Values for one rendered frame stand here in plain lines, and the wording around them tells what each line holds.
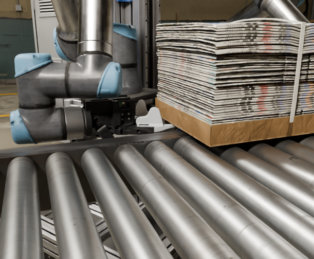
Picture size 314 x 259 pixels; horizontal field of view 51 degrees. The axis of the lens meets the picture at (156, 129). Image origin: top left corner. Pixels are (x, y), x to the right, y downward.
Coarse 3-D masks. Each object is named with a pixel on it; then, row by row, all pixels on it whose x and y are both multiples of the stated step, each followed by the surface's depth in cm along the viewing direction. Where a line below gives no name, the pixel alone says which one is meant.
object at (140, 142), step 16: (64, 144) 66; (80, 144) 66; (96, 144) 66; (112, 144) 66; (144, 144) 68; (0, 160) 59; (80, 160) 64; (112, 160) 67; (0, 176) 60; (80, 176) 65; (0, 192) 61; (48, 192) 64; (0, 208) 61; (48, 208) 65
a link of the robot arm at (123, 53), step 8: (120, 24) 105; (120, 32) 105; (128, 32) 107; (136, 32) 111; (120, 40) 106; (128, 40) 107; (136, 40) 110; (120, 48) 107; (128, 48) 108; (136, 48) 111; (120, 56) 108; (128, 56) 109; (136, 56) 112
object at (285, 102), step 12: (300, 24) 64; (312, 24) 63; (288, 36) 63; (288, 48) 62; (288, 60) 64; (288, 72) 64; (300, 72) 65; (288, 84) 65; (300, 84) 67; (288, 96) 66; (300, 96) 67; (288, 108) 67; (300, 108) 68
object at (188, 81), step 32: (160, 32) 79; (192, 32) 64; (224, 32) 56; (256, 32) 59; (288, 32) 61; (160, 64) 82; (192, 64) 67; (224, 64) 58; (256, 64) 61; (160, 96) 83; (192, 96) 68; (224, 96) 61; (256, 96) 63
